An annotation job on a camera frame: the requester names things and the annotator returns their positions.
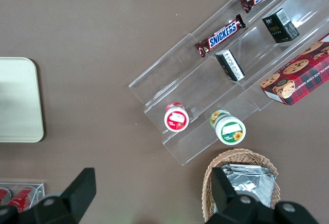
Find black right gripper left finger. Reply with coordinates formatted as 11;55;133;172
32;167;97;224

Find small black carton box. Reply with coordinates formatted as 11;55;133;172
261;8;301;44
215;49;246;83

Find light tan wicker basket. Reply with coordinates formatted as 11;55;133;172
202;148;281;223

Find clear acrylic stepped display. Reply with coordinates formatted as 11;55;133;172
128;0;329;167

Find red cola bottle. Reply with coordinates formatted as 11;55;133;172
0;188;13;204
5;186;36;212

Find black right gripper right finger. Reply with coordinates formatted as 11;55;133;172
209;167;259;224

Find red plaid cookie box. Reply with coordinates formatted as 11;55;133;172
260;33;329;107

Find cream plastic tray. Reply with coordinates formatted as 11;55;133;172
0;57;45;143

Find clear acrylic bottle rack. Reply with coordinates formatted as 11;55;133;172
0;182;46;213

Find silver foil packets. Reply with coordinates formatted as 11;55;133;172
216;164;279;210

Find green label white-lid cup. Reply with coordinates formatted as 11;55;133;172
210;109;247;146

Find red label white-lid cup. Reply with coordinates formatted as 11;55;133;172
163;101;190;133

